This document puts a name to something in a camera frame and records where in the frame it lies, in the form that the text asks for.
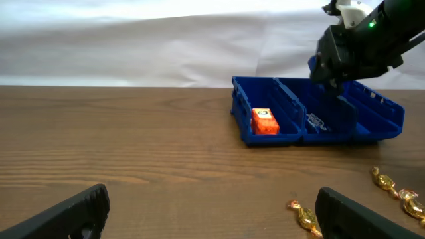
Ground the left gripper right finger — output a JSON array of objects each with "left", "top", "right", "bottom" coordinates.
[{"left": 314, "top": 186, "right": 425, "bottom": 239}]

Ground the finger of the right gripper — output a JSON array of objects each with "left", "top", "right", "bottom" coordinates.
[{"left": 323, "top": 78, "right": 347, "bottom": 98}]

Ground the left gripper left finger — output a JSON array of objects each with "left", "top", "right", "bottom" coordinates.
[{"left": 0, "top": 183, "right": 111, "bottom": 239}]

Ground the blue candy pack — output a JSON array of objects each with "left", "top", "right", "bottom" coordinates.
[
  {"left": 304, "top": 112, "right": 333, "bottom": 133},
  {"left": 307, "top": 54, "right": 320, "bottom": 80}
]

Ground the gold candy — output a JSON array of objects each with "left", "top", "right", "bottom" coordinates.
[
  {"left": 371, "top": 166, "right": 400, "bottom": 199},
  {"left": 288, "top": 200, "right": 323, "bottom": 239},
  {"left": 398, "top": 188, "right": 425, "bottom": 228}
]

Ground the blue tray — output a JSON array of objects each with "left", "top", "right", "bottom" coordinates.
[{"left": 230, "top": 75, "right": 406, "bottom": 147}]

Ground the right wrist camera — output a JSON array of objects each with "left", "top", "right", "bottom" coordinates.
[{"left": 322, "top": 0, "right": 375, "bottom": 30}]

